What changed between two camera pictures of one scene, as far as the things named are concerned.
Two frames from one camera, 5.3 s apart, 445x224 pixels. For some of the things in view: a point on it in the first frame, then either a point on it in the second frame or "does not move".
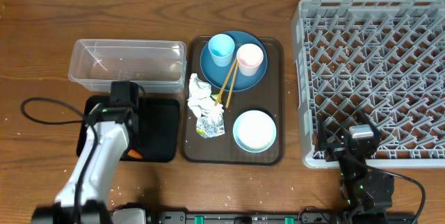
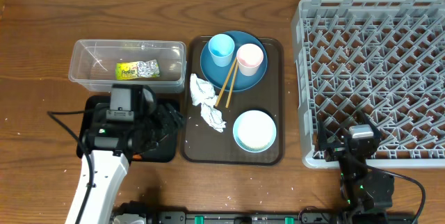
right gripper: x=336 y=149 does not move
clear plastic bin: x=159 y=66 does not move
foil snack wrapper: x=211 y=123 to x=131 y=70
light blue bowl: x=254 y=131 does not move
